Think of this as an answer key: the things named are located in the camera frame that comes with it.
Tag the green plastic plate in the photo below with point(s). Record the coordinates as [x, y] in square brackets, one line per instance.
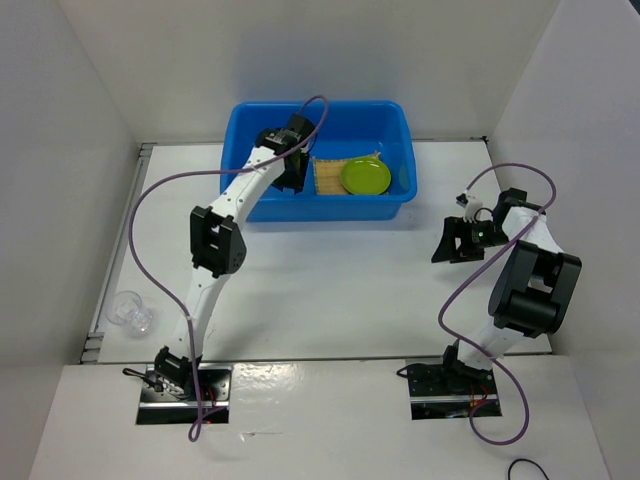
[365, 176]

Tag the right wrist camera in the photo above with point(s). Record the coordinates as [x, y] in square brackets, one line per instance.
[471, 205]

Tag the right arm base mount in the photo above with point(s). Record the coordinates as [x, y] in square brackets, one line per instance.
[437, 394]

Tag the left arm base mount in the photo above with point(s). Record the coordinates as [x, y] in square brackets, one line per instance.
[162, 403]

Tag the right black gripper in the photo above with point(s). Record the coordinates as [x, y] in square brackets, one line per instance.
[455, 227]

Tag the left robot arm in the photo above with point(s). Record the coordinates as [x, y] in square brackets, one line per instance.
[218, 248]

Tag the woven bamboo mat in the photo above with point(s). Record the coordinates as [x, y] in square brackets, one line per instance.
[327, 175]

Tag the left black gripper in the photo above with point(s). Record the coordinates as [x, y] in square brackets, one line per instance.
[297, 182]

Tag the blue plastic bin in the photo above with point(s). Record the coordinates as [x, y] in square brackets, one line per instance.
[351, 129]

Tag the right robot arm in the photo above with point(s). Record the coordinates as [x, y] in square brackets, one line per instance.
[531, 295]

